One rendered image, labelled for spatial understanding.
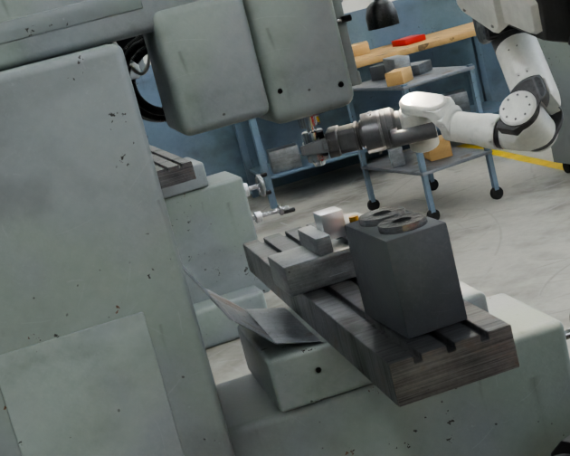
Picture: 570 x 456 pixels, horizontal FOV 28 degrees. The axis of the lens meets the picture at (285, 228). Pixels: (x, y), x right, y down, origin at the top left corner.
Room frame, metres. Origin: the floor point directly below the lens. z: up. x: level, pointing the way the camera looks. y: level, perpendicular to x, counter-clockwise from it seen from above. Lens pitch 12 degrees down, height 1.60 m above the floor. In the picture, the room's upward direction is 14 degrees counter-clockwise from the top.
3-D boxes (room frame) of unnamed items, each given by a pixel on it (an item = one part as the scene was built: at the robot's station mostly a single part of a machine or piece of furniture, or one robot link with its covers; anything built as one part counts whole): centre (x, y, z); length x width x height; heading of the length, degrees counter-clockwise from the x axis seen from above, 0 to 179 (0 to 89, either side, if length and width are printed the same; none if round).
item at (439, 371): (2.46, -0.11, 0.89); 1.24 x 0.23 x 0.08; 11
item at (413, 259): (2.05, -0.20, 1.03); 0.22 x 0.12 x 0.20; 14
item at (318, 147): (2.43, -0.10, 1.23); 0.06 x 0.02 x 0.03; 81
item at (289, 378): (2.46, -0.11, 0.79); 0.50 x 0.35 x 0.12; 101
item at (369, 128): (2.44, -0.20, 1.23); 0.13 x 0.12 x 0.10; 171
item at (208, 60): (2.42, 0.08, 1.47); 0.24 x 0.19 x 0.26; 11
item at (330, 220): (2.50, -0.10, 1.05); 0.06 x 0.05 x 0.06; 12
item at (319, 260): (2.50, -0.13, 0.99); 0.35 x 0.15 x 0.11; 102
